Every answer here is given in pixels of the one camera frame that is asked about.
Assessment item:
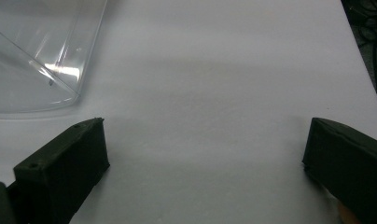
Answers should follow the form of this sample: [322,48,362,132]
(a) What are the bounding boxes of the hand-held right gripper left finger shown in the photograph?
[7,117,111,224]

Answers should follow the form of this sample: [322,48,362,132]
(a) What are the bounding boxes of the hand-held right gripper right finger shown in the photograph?
[301,117,377,224]

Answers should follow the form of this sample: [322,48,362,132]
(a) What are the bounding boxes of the dark cables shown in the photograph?
[340,0,377,118]

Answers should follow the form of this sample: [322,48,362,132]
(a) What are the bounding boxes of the clear plastic container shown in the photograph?
[0,0,108,120]

